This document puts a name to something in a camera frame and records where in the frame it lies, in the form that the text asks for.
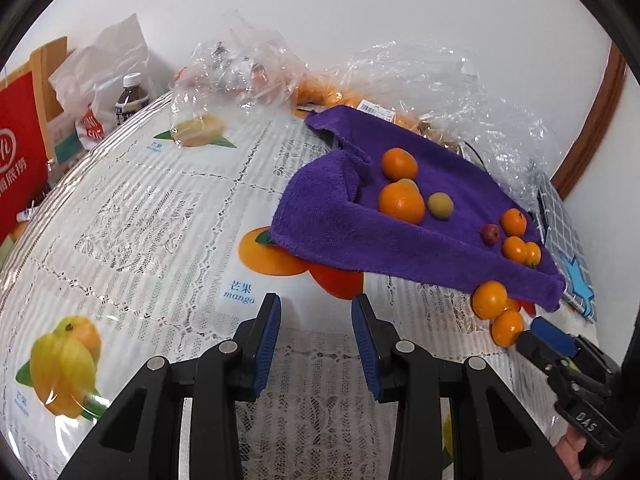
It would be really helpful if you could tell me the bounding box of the large orange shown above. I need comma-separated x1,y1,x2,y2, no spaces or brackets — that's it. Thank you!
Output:
378,182,426,225

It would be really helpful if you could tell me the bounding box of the pile of bagged mandarins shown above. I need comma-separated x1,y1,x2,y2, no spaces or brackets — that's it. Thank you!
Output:
295,75,461,148

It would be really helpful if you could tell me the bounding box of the brown wooden door frame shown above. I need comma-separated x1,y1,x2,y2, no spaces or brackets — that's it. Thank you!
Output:
550,40,628,201

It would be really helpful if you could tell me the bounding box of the white barcode label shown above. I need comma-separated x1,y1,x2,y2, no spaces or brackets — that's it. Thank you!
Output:
357,100,396,117

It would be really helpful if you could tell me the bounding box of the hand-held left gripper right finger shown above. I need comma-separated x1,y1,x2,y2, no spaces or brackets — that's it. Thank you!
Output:
351,295,573,480

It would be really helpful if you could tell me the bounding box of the red bag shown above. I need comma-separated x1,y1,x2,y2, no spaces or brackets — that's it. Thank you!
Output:
0,71,49,241

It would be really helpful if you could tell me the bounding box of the thin black cord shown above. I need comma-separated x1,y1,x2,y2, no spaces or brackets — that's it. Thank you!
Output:
460,141,488,166

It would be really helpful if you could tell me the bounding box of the white plastic bag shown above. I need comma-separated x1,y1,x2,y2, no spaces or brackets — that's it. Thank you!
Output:
49,14,151,148

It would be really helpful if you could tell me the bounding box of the person's right hand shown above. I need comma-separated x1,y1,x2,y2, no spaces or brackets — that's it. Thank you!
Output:
556,432,583,480

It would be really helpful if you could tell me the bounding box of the small clear plastic bag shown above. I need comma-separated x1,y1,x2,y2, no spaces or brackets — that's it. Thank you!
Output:
170,9,301,148

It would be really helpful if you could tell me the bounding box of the dark drink bottle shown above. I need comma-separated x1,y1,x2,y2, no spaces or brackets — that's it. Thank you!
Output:
114,73,151,128

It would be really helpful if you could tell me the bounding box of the large clear plastic bag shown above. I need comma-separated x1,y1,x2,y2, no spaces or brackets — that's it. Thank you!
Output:
295,40,556,211

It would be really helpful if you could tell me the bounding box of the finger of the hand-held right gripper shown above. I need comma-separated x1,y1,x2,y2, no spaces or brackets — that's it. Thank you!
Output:
517,332,576,376
531,317,576,356

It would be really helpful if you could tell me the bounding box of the red and white packet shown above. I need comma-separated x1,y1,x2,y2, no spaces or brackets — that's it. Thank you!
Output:
75,105,107,143

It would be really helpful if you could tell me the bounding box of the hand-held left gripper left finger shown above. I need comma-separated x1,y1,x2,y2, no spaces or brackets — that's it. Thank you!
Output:
59,292,282,480

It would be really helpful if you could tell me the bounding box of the cardboard box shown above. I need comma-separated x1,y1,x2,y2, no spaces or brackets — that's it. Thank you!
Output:
30,36,86,166

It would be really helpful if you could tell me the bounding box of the purple towel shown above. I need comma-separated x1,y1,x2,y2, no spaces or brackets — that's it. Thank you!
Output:
270,105,567,313

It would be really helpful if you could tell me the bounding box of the grey plaid pouch blue star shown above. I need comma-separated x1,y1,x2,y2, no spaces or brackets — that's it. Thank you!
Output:
536,172,598,323

